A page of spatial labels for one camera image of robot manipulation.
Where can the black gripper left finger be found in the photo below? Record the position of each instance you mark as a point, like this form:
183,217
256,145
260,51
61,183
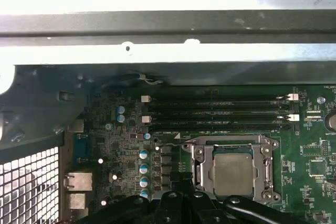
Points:
168,208

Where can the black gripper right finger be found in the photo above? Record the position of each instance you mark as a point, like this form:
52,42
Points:
199,208

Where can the silver square CPU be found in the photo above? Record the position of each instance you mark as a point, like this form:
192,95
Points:
233,174

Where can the metal socket locking lever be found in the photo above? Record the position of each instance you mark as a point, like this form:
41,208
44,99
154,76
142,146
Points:
173,144

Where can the metal socket cover frame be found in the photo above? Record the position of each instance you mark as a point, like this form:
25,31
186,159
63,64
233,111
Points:
258,174

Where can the CPU socket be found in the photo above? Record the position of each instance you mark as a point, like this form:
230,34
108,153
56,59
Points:
198,151

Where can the silver network port block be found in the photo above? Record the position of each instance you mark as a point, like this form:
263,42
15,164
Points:
78,181

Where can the blue VGA port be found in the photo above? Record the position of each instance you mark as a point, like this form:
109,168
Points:
84,149

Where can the green motherboard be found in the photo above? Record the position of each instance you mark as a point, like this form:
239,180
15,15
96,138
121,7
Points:
302,155

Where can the round coin battery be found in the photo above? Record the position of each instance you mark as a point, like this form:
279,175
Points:
332,121

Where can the black open PC case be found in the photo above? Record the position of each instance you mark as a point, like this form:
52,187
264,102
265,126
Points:
168,30

